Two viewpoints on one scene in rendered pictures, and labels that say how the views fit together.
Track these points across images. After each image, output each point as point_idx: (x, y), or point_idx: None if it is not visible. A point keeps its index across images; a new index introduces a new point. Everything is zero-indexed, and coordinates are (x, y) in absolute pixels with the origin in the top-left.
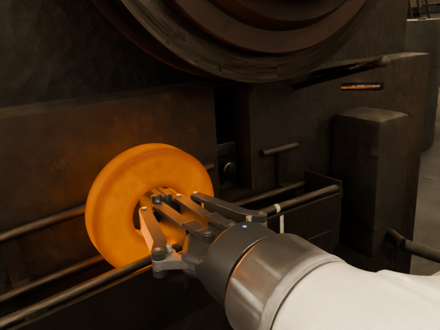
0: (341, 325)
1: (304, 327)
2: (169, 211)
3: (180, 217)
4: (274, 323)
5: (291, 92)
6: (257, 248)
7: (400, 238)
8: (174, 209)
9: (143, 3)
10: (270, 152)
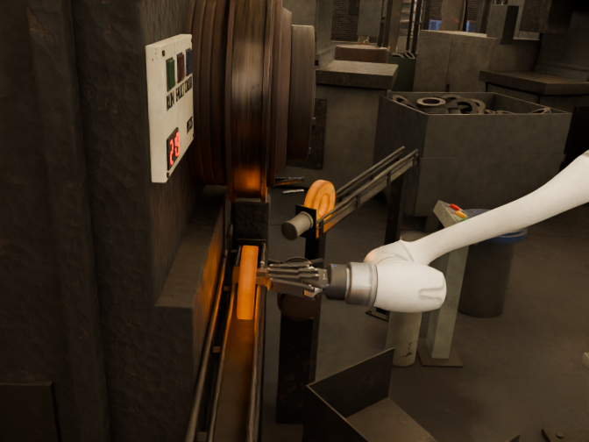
0: (400, 275)
1: (390, 281)
2: (280, 275)
3: (290, 275)
4: (377, 287)
5: (228, 195)
6: (354, 269)
7: (279, 261)
8: None
9: (266, 180)
10: (231, 234)
